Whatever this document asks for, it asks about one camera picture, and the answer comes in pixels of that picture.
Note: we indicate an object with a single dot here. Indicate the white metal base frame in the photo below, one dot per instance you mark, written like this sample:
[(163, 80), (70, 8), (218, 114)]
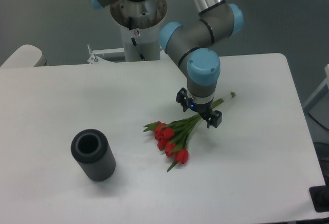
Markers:
[(116, 55)]

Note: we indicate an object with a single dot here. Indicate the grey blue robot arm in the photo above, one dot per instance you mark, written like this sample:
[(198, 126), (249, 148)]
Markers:
[(189, 47)]

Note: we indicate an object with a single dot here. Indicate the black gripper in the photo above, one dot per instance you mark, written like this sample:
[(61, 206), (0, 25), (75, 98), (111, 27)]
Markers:
[(212, 117)]

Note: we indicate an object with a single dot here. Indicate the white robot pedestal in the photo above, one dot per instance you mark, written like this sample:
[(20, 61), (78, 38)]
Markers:
[(140, 24)]

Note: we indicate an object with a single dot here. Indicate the white furniture leg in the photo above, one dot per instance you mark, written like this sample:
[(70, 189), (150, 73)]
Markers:
[(317, 94)]

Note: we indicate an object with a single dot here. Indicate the red tulip bouquet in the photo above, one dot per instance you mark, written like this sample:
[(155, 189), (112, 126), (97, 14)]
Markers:
[(173, 138)]

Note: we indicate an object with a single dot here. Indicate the dark grey ribbed vase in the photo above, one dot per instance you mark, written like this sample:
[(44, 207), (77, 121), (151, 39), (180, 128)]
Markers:
[(91, 150)]

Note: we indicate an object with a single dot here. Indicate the white chair armrest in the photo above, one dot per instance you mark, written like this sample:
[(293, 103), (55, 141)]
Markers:
[(25, 56)]

